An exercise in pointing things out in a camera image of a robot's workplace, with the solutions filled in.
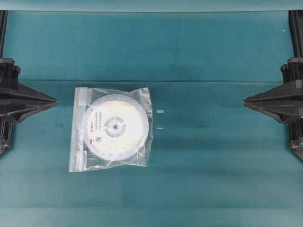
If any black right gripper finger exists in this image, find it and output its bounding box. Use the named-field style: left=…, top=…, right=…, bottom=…
left=243, top=102, right=303, bottom=124
left=243, top=80, right=303, bottom=103

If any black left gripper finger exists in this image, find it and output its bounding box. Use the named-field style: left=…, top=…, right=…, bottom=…
left=0, top=83, right=57, bottom=102
left=0, top=102, right=57, bottom=118

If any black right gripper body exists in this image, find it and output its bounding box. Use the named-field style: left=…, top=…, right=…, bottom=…
left=280, top=58, right=303, bottom=83

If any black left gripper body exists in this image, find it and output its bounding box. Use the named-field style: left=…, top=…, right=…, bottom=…
left=0, top=58, right=21, bottom=84

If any clear plastic zip bag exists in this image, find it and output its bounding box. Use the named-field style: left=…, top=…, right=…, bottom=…
left=69, top=87, right=153, bottom=172

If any white component reel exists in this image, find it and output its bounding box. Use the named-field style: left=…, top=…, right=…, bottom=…
left=84, top=94, right=149, bottom=161

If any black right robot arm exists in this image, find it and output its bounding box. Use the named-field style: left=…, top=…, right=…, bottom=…
left=243, top=10, right=303, bottom=124

